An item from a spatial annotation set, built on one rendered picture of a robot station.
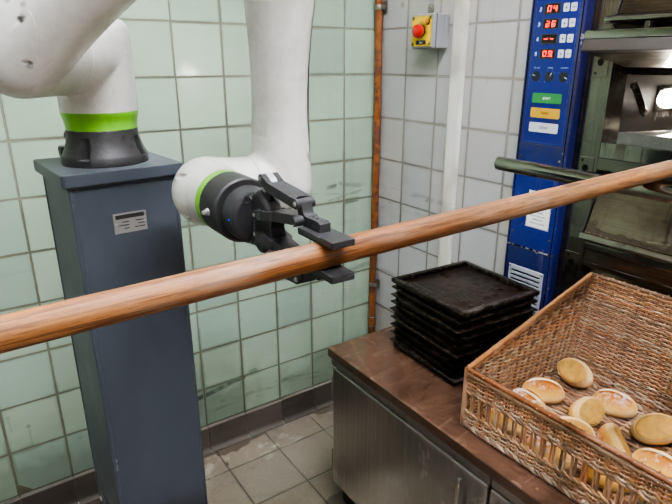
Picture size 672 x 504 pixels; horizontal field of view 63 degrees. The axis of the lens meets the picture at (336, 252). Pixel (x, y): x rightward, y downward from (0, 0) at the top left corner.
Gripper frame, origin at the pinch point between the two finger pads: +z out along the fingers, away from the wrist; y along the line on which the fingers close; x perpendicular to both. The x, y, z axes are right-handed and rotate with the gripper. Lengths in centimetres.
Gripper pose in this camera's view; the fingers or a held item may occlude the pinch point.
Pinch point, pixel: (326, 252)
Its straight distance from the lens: 60.2
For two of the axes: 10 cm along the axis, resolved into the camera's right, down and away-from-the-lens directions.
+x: -8.3, 1.8, -5.3
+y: -0.1, 9.4, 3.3
